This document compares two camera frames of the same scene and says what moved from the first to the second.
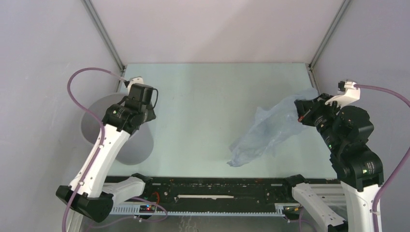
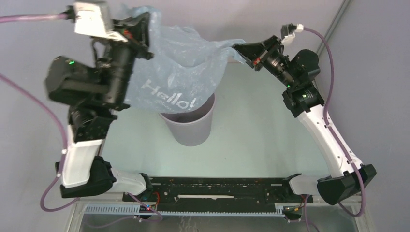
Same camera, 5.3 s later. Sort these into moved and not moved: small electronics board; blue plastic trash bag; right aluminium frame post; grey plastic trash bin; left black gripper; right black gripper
Moved: grey plastic trash bin; left black gripper; blue plastic trash bag; right black gripper
Not moved: small electronics board; right aluminium frame post
